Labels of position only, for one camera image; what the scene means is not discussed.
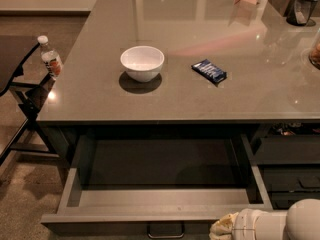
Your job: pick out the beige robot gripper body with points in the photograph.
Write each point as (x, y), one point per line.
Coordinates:
(244, 224)

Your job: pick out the grey top drawer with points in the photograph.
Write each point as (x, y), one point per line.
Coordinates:
(135, 183)

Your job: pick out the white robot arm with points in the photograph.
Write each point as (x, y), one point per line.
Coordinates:
(300, 222)

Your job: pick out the right side lower drawers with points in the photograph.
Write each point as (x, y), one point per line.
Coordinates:
(288, 157)

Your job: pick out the blue snack bar wrapper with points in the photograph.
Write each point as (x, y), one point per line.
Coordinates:
(209, 71)

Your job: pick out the white ceramic bowl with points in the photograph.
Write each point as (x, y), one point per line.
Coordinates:
(142, 63)

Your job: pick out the glass jar with snacks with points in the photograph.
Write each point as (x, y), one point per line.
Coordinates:
(314, 54)

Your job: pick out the dark folding chair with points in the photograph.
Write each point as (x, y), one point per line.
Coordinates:
(14, 52)

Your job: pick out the dark container with scoop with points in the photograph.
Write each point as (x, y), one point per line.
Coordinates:
(300, 12)

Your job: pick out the clear plastic water bottle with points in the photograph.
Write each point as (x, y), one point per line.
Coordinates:
(50, 57)

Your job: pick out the metal drawer handle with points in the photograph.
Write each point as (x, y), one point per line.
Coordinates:
(165, 230)

